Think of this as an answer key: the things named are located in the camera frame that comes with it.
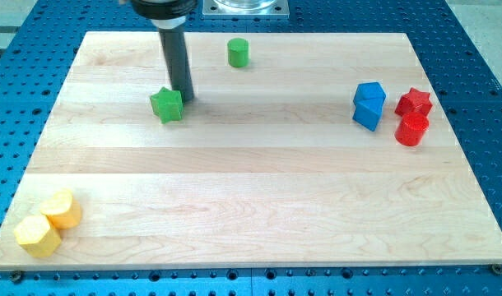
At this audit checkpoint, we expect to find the green star block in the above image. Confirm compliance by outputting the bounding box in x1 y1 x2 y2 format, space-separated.
150 87 184 124

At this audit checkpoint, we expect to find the board stop screw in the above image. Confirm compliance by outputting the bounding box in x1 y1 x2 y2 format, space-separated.
490 264 502 275
8 271 24 284

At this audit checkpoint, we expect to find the red cylinder block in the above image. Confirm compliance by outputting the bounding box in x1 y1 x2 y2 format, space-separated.
394 112 430 146

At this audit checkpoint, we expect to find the left board stop screw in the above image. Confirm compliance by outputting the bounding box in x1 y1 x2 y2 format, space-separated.
8 271 24 284

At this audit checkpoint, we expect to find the blue pentagon block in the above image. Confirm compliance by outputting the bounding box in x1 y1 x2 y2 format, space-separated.
353 81 386 104

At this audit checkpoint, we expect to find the yellow hexagon block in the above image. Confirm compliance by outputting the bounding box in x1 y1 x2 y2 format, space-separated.
13 215 62 258

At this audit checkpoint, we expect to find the blue cube block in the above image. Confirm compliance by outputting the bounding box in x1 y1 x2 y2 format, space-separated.
352 99 383 132

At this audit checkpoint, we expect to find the yellow heart block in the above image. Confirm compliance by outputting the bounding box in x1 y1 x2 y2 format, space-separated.
40 188 82 229

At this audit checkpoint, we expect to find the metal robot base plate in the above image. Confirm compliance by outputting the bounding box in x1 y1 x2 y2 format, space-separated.
201 0 290 19

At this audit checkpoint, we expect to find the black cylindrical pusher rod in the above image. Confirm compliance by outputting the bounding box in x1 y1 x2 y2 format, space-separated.
158 27 194 103

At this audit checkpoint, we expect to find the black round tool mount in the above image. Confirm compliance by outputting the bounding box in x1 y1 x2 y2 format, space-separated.
130 0 198 30

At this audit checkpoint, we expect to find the right board stop screw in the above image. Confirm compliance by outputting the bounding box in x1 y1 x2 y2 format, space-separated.
490 264 502 275

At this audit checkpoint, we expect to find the wooden board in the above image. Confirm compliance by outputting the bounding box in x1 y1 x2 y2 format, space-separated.
0 31 502 271

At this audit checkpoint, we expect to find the green cylinder block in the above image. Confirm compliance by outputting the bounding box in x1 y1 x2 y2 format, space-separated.
227 38 249 67

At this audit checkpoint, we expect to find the red star block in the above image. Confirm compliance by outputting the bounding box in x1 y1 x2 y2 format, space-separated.
394 87 433 116

